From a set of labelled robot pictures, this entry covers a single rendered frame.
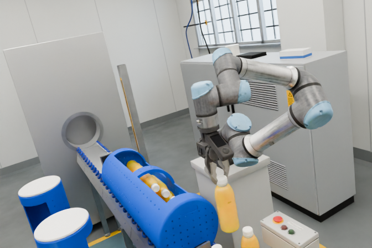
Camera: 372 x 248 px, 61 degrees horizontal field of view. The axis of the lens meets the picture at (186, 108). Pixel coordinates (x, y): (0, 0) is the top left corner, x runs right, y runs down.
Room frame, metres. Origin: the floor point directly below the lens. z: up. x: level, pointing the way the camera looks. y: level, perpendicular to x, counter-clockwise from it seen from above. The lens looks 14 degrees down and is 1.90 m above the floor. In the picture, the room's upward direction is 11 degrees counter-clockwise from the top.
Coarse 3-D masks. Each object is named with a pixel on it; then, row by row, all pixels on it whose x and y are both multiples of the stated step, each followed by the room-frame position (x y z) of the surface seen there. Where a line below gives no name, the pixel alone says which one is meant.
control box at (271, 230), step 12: (288, 216) 1.10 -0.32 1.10; (264, 228) 1.09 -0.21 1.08; (276, 228) 1.04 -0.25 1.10; (288, 228) 1.03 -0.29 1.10; (300, 228) 1.01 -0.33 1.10; (264, 240) 1.10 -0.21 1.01; (276, 240) 1.03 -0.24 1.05; (288, 240) 0.97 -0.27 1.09; (300, 240) 0.95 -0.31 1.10; (312, 240) 0.96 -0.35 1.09
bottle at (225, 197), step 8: (224, 184) 1.01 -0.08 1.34; (216, 192) 1.01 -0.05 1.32; (224, 192) 1.00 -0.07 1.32; (232, 192) 1.01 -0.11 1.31; (216, 200) 1.01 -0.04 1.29; (224, 200) 0.99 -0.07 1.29; (232, 200) 1.00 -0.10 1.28; (224, 208) 0.99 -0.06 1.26; (232, 208) 0.99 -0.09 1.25; (224, 216) 0.99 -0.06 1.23; (232, 216) 0.99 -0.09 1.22; (224, 224) 1.00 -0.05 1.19; (232, 224) 0.99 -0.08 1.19
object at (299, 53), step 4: (300, 48) 2.75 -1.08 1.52; (304, 48) 2.70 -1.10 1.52; (308, 48) 2.66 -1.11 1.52; (280, 52) 2.80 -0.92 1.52; (284, 52) 2.77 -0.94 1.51; (288, 52) 2.73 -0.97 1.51; (292, 52) 2.70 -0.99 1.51; (296, 52) 2.67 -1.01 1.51; (300, 52) 2.63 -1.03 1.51; (304, 52) 2.63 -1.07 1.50; (308, 52) 2.65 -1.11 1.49; (280, 56) 2.81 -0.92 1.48; (284, 56) 2.77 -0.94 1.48; (288, 56) 2.73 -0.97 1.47; (292, 56) 2.70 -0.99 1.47; (296, 56) 2.67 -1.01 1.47; (300, 56) 2.64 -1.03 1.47; (304, 56) 2.62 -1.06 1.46; (308, 56) 2.65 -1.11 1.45
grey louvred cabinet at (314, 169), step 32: (192, 64) 4.02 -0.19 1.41; (288, 64) 2.56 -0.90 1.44; (320, 64) 2.48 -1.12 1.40; (256, 96) 2.95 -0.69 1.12; (288, 96) 2.57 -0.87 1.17; (256, 128) 3.02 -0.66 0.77; (320, 128) 2.45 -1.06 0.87; (288, 160) 2.65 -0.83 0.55; (320, 160) 2.44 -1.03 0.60; (352, 160) 2.61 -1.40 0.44; (288, 192) 2.70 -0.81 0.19; (320, 192) 2.42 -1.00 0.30; (352, 192) 2.60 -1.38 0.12
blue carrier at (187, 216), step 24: (120, 168) 1.64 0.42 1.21; (144, 168) 1.53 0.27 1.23; (120, 192) 1.51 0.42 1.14; (144, 192) 1.32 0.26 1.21; (144, 216) 1.21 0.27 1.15; (168, 216) 1.10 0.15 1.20; (192, 216) 1.14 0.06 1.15; (216, 216) 1.19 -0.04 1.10; (168, 240) 1.09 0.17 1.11; (192, 240) 1.13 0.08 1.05
